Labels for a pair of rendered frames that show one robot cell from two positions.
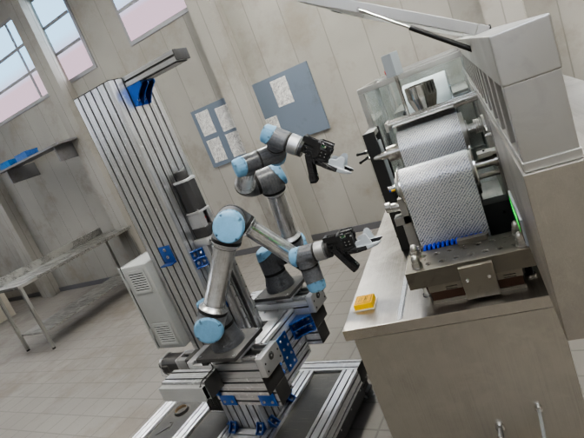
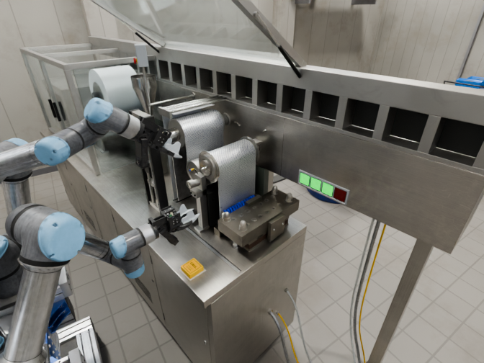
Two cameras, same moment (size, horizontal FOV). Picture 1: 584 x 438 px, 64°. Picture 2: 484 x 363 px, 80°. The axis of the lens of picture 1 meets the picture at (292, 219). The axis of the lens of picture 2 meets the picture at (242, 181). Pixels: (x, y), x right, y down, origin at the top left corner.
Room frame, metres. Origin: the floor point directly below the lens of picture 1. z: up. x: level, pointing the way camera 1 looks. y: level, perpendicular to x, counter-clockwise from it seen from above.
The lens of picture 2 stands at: (1.05, 0.58, 1.85)
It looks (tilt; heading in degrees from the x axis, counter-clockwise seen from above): 31 degrees down; 293
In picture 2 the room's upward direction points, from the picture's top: straight up
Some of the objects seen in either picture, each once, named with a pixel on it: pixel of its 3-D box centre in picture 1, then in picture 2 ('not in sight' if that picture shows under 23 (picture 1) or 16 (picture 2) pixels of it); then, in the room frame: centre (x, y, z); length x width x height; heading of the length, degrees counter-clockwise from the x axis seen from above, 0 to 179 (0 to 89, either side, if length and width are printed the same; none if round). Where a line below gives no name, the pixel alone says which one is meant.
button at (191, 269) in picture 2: (364, 301); (191, 268); (1.59, -0.13, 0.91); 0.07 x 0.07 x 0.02; 67
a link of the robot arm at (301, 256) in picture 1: (304, 255); (127, 243); (1.76, 0.01, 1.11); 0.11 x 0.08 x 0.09; 66
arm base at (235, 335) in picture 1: (224, 333); not in sight; (1.91, 0.46, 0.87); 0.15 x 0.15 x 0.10
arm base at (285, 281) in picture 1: (277, 278); (7, 276); (2.32, 0.18, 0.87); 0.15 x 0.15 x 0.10
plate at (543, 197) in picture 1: (508, 109); (201, 107); (2.06, -1.08, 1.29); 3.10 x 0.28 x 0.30; 157
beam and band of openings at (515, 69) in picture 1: (475, 57); (188, 67); (2.09, -1.01, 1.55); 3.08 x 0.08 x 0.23; 157
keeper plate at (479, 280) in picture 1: (479, 280); (276, 227); (1.32, -0.47, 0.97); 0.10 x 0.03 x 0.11; 67
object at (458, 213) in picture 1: (447, 218); (238, 188); (1.54, -0.50, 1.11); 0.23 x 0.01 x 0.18; 67
